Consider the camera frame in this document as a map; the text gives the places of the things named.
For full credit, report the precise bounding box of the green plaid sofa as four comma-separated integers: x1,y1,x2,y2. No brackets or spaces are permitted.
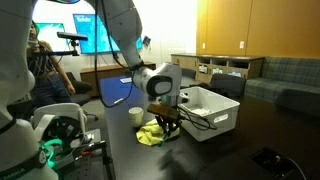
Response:
245,57,320,117

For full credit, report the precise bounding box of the white plastic basket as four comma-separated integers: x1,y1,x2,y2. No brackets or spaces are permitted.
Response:
180,87,240,142

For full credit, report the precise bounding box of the white towel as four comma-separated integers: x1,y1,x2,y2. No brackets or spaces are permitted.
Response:
192,108,212,116

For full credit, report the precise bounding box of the yellow towel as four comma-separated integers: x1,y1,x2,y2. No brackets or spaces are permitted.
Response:
136,119,180,146

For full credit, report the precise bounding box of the wooden low cabinet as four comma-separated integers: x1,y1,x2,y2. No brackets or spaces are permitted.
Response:
171,53,264,83

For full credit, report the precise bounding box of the black camera on stand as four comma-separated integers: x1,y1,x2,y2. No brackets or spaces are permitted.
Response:
35,32,88,56

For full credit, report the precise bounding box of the table cable port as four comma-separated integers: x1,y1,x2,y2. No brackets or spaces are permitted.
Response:
251,147,295,179

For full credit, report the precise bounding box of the black office chair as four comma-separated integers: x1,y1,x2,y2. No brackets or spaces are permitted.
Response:
210,74,246,97

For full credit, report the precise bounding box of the person in striped top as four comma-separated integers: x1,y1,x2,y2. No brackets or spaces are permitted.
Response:
26,21,75,108

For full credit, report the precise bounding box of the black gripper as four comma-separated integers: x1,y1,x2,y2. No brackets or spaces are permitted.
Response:
155,115,181,142

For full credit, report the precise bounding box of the white mug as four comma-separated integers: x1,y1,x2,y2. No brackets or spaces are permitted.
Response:
128,107,144,127

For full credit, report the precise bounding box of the wall display screen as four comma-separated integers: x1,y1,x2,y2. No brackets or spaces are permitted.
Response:
34,13,144,56

